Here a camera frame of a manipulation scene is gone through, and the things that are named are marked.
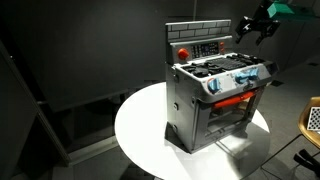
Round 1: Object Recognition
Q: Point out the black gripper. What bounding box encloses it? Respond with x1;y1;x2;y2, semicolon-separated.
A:
234;4;281;46

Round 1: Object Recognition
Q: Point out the grey toy stove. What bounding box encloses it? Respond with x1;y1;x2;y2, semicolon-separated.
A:
164;19;280;155

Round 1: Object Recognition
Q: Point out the checkerboard calibration sheet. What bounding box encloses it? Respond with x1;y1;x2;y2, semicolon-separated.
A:
306;106;320;132

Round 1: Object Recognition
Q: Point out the yellow wooden chair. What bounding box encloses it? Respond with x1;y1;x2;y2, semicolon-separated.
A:
297;96;320;150

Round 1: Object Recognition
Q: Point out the dark partition panel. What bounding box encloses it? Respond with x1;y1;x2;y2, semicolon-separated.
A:
0;39;72;180

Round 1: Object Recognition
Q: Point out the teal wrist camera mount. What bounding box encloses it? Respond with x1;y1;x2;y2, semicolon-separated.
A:
266;0;318;22

